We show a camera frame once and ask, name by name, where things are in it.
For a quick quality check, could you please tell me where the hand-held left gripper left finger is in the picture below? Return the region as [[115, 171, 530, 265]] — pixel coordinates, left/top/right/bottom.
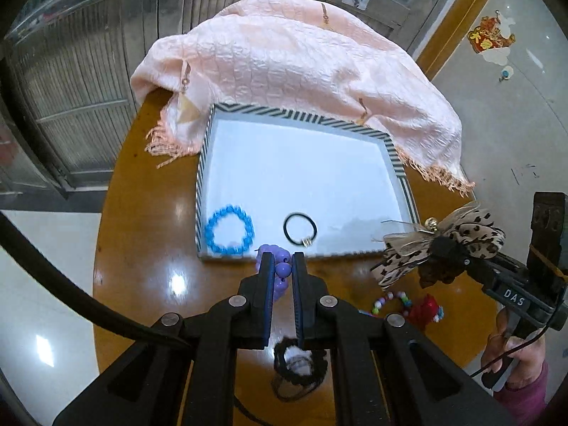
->
[[52, 252, 277, 426]]

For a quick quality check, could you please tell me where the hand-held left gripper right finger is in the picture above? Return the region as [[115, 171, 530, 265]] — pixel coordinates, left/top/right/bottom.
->
[[290, 252, 520, 426]]

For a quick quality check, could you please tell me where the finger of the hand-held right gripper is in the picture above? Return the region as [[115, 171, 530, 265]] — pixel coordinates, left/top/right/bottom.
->
[[432, 237, 500, 291]]

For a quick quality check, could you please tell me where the purple bead bracelet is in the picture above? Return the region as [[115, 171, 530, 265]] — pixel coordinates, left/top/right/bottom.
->
[[256, 244, 294, 303]]

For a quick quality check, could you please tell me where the leopard bow brown scrunchie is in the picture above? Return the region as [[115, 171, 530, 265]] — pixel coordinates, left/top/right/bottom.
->
[[372, 202, 507, 290]]

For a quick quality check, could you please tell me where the black scrunchie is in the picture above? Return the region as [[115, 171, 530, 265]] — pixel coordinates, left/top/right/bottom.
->
[[273, 337, 329, 387]]

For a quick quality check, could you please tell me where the red fabric bow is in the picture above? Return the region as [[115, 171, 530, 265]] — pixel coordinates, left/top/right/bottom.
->
[[407, 295, 444, 330]]

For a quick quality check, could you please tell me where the multicolour round bead bracelet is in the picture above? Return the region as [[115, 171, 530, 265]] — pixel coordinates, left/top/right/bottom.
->
[[372, 290, 413, 317]]

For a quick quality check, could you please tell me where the thin black hair tie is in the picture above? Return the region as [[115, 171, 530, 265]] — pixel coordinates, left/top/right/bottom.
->
[[271, 373, 320, 402]]

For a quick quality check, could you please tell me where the striped-rim white tray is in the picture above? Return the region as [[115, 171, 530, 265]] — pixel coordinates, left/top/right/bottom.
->
[[195, 103, 420, 262]]

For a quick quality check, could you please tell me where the person's right forearm purple sleeve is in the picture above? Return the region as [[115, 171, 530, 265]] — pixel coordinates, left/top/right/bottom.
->
[[492, 359, 553, 426]]

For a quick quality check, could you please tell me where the person's right hand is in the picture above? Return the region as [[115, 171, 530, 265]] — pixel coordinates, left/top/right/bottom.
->
[[481, 308, 550, 393]]

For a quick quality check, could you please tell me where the pink fringed shawl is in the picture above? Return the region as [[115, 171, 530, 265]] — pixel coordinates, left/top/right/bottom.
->
[[130, 0, 475, 196]]

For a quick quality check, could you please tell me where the stainless steel door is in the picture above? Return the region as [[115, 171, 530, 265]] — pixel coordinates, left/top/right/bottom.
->
[[0, 0, 462, 196]]

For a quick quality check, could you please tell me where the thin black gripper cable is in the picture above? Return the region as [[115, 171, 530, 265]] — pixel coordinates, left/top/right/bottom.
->
[[470, 315, 553, 378]]

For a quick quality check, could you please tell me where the black hair tie gold charm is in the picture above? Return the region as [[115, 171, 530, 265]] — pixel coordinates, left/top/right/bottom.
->
[[283, 212, 317, 247]]

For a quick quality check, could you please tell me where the blue bead bracelet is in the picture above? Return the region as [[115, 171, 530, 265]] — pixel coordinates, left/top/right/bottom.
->
[[204, 205, 256, 256]]

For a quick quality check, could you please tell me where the thick black cable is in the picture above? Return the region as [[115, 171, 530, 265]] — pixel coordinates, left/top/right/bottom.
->
[[0, 211, 191, 351]]

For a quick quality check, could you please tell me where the red gold wall decoration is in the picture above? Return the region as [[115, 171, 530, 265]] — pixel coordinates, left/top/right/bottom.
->
[[468, 11, 518, 65]]

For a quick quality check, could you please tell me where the wooden door frame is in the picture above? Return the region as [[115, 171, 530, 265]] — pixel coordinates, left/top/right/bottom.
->
[[415, 0, 507, 81]]

